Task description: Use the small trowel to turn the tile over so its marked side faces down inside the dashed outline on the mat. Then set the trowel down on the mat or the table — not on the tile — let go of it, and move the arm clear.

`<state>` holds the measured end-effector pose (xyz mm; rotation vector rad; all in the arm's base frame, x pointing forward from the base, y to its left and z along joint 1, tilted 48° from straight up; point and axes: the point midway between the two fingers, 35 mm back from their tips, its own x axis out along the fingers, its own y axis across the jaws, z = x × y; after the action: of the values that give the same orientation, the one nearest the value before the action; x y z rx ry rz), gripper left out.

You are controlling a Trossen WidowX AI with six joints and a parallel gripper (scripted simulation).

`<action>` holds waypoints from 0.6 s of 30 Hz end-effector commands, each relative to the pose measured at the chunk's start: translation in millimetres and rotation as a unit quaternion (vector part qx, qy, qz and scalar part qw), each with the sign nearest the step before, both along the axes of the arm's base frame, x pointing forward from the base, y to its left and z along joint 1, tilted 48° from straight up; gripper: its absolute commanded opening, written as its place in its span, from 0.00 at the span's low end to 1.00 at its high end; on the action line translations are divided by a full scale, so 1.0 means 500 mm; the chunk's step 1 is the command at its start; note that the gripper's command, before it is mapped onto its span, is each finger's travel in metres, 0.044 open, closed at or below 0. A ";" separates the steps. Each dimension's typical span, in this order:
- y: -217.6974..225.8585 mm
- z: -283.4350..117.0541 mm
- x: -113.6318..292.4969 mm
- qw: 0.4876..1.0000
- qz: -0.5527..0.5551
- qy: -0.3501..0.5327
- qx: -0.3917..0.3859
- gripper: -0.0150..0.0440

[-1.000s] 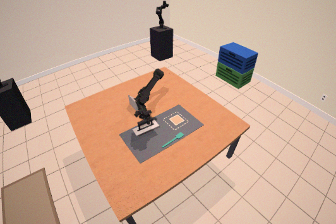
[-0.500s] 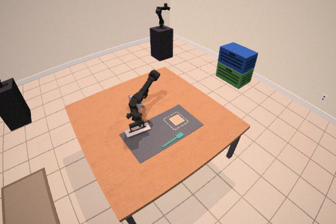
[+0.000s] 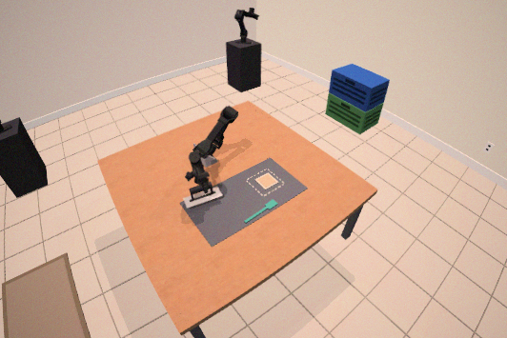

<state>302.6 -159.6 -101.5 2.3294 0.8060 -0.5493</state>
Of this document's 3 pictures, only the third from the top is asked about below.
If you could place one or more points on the beige square tile with dark centre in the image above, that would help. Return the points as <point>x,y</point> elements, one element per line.
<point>266,181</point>

